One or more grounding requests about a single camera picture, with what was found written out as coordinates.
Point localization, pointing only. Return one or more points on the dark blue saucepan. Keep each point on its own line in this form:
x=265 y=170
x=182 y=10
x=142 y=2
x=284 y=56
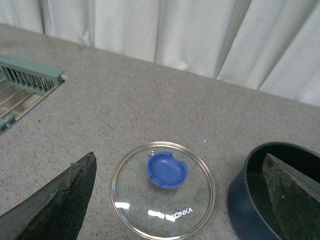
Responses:
x=248 y=203

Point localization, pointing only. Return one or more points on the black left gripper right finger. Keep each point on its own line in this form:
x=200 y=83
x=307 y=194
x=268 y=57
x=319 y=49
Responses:
x=295 y=199

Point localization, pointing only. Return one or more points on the glass pot lid blue knob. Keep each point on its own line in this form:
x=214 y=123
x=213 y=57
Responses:
x=163 y=191

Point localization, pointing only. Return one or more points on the green dish rack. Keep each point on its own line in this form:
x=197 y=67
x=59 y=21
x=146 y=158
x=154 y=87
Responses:
x=23 y=84

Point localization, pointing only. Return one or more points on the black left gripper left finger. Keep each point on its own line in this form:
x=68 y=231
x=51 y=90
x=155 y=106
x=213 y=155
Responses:
x=57 y=210

